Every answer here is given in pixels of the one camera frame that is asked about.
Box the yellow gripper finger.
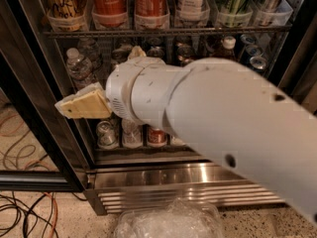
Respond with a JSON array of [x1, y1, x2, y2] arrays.
[[128, 46, 146, 60], [54, 82, 112, 119]]

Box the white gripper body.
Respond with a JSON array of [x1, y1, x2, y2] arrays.
[[105, 57, 166, 120]]

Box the red Coca-Cola can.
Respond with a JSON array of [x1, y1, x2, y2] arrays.
[[93, 0, 127, 27]]

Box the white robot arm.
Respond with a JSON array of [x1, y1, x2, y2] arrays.
[[55, 57, 317, 223]]

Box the white green can bottom shelf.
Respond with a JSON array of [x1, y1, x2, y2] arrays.
[[96, 120, 119, 150]]

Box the small water bottle bottom shelf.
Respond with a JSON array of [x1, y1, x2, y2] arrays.
[[121, 119, 143, 149]]

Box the red can bottom shelf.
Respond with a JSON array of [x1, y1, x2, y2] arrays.
[[148, 127, 166, 147]]

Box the orange-red soda can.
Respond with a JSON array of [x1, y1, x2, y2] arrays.
[[135, 0, 166, 17]]

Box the open glass fridge door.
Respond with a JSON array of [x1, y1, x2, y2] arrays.
[[0, 0, 89, 191]]

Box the yellow scribbled drink can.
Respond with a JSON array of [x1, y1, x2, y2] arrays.
[[47, 0, 87, 32]]

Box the stainless fridge base grille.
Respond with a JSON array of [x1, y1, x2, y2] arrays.
[[84, 162, 283, 215]]

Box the middle blue energy can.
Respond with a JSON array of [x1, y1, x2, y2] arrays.
[[240, 45, 264, 64]]

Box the blue energy can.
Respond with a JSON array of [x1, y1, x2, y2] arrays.
[[250, 57, 267, 73], [240, 45, 264, 64]]

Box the front blue energy can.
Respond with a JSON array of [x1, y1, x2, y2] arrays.
[[250, 57, 267, 73]]

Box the front clear water bottle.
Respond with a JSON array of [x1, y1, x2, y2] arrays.
[[66, 48, 97, 90]]

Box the clear water bottle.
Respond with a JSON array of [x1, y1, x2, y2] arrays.
[[77, 37, 102, 70], [66, 48, 97, 90]]

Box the rear clear water bottle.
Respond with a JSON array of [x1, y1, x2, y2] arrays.
[[77, 37, 102, 70]]

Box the brown tea bottle white cap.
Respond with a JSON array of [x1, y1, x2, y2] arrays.
[[214, 36, 236, 60]]

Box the crumpled clear plastic bag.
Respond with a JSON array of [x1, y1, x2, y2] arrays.
[[113, 198, 225, 238]]

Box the top wire shelf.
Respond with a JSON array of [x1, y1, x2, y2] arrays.
[[44, 25, 291, 39]]

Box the orange cable on floor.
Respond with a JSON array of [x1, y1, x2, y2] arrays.
[[43, 191, 59, 238]]

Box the black cables on floor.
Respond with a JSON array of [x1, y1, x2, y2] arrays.
[[0, 191, 87, 238]]

